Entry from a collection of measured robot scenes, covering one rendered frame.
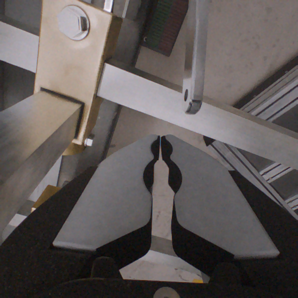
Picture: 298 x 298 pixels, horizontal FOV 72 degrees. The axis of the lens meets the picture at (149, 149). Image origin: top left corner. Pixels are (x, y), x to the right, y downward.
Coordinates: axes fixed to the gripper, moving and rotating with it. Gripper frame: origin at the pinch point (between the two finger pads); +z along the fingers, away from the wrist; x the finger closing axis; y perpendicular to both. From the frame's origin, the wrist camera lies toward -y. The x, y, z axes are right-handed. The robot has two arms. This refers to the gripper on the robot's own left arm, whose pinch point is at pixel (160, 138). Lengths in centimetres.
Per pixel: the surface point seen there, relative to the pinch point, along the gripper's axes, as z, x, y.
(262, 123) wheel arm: 7.9, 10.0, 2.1
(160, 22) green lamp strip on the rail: 22.0, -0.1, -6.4
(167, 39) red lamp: 21.9, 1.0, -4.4
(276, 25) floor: 92, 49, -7
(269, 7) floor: 92, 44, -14
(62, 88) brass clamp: 6.2, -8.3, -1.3
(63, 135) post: 2.5, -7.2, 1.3
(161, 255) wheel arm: 9.3, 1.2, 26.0
